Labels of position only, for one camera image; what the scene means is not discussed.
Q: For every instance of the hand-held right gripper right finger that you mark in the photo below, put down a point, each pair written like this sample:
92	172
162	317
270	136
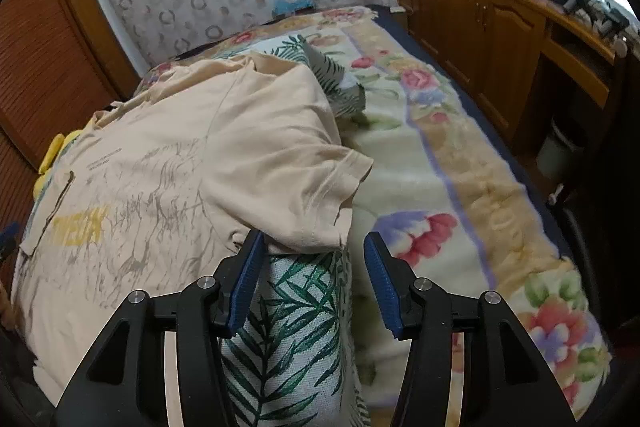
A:
382	287

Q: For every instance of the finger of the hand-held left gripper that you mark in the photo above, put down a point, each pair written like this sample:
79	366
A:
6	241

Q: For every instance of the wooden cabinet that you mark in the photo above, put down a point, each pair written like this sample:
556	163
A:
475	22

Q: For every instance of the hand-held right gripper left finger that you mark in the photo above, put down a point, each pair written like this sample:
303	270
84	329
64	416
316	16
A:
245	287

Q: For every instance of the floral blanket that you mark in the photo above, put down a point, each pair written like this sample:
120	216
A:
425	187

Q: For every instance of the blue cloth item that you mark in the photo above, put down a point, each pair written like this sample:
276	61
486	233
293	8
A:
292	7

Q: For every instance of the leaf print bed sheet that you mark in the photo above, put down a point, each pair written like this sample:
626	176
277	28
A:
290	317

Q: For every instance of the yellow plush toy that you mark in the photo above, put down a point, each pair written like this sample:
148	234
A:
50	157

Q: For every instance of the black chair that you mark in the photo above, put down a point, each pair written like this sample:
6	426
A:
590	247

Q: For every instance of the white trash bin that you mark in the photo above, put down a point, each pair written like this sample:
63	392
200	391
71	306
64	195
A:
560	147

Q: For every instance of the beige printed t-shirt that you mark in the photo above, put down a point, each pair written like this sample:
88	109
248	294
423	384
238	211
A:
175	157

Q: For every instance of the wooden louvered wardrobe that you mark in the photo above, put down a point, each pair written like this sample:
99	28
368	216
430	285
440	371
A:
40	57

